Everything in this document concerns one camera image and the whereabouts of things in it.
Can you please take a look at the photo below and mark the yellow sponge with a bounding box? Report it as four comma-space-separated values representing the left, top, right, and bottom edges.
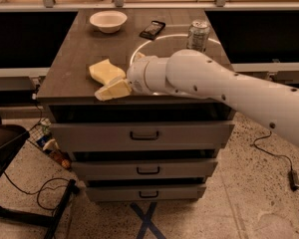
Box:
89, 59, 126, 85

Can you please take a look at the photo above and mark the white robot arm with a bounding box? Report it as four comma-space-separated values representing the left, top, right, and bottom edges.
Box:
89, 50, 299, 147

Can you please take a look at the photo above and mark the white paper bowl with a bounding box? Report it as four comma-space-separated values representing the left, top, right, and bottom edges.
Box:
90, 11, 128, 34

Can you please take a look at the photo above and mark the black snack packet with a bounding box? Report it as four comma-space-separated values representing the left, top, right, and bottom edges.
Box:
140, 20, 165, 40

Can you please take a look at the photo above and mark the silver soda can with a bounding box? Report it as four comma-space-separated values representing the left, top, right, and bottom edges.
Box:
186, 19, 210, 53

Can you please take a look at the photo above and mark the grey drawer cabinet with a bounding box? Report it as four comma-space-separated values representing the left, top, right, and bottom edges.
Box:
38, 9, 234, 202

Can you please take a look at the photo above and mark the top grey drawer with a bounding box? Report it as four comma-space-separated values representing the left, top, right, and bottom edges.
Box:
51, 120, 234, 152

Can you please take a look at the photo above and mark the grey drawer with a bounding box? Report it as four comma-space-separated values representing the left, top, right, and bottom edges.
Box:
51, 120, 234, 152
72, 158, 217, 180
86, 184, 206, 202

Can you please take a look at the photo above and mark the middle grey drawer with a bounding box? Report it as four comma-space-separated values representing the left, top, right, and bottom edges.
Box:
72, 158, 217, 180

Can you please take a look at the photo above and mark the bottom grey drawer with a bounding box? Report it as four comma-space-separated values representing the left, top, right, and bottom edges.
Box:
86, 184, 206, 202

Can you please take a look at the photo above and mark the black chair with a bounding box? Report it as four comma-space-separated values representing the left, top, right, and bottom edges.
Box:
0, 110, 80, 239

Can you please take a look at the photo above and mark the blue tape cross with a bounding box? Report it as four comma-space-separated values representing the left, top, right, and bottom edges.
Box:
131, 202, 166, 239

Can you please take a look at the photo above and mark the wire basket with items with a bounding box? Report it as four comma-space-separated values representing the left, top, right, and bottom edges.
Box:
29, 119, 71, 170

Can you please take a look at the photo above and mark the black floor cable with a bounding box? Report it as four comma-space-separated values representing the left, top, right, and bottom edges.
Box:
3, 171, 73, 212

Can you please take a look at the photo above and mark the black power adapter cable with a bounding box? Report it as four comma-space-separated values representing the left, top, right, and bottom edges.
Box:
250, 130, 299, 239

